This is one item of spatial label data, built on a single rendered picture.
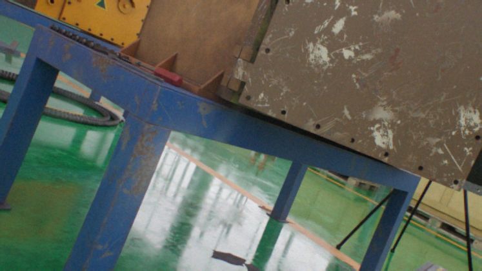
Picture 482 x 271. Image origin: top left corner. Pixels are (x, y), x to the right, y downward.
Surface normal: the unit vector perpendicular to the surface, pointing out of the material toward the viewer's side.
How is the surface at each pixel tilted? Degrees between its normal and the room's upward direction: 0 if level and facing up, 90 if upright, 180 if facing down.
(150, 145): 90
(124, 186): 90
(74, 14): 90
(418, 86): 90
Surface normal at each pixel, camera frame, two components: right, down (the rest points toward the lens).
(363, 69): 0.10, 0.11
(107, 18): 0.69, 0.33
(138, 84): -0.63, -0.20
